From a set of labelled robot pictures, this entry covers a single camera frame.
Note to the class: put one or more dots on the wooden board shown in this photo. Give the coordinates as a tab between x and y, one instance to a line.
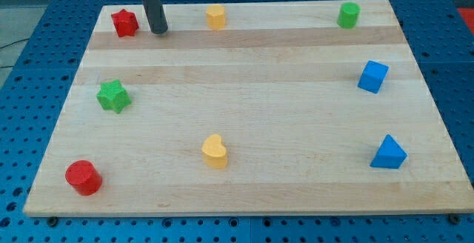
279	84

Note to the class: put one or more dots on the yellow heart block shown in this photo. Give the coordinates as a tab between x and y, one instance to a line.
214	152

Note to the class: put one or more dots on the yellow hexagon block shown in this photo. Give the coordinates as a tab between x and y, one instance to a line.
216	16

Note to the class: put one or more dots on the green star block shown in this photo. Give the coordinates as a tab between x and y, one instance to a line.
113	96

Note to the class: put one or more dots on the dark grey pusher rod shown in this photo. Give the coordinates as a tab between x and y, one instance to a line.
155	15

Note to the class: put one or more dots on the blue cube block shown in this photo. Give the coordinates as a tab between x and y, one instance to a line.
373	76

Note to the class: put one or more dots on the red star block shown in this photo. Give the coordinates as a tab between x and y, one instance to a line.
125	23

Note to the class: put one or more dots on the green cylinder block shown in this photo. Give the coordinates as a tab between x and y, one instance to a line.
348	15

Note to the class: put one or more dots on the blue triangle block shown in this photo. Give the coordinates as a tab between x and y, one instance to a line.
390	154

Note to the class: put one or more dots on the red cylinder block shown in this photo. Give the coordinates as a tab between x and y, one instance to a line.
83	177

